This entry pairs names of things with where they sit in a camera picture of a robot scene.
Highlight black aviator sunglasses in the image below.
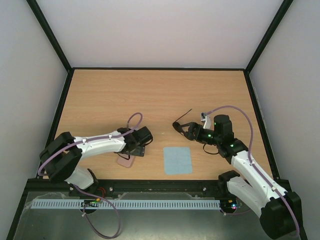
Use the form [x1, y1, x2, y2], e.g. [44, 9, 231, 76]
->
[172, 109, 192, 134]

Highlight pink glasses case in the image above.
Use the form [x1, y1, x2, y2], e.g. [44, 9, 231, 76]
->
[117, 155, 136, 169]

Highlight light blue cleaning cloth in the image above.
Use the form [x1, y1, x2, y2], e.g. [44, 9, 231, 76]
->
[163, 147, 193, 175]

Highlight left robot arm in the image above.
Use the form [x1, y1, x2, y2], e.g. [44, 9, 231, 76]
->
[39, 126, 153, 194]

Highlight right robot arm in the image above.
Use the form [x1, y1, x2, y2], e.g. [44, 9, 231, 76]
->
[172, 114, 302, 240]

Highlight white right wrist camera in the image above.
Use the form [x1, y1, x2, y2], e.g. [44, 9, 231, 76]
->
[200, 112, 211, 129]

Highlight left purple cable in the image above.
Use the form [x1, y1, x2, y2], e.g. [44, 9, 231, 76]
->
[37, 112, 144, 238]

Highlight purple cable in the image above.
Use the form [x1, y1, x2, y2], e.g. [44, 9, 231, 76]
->
[204, 104, 301, 238]
[37, 112, 144, 238]

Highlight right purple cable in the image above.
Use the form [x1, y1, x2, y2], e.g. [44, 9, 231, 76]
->
[204, 104, 301, 238]

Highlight black front mounting rail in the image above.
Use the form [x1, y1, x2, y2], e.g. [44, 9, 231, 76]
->
[68, 180, 226, 200]

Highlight light blue slotted cable duct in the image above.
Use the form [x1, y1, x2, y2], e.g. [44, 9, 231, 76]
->
[31, 199, 221, 210]

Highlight black aluminium frame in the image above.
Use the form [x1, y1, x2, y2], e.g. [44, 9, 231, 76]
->
[4, 0, 309, 240]

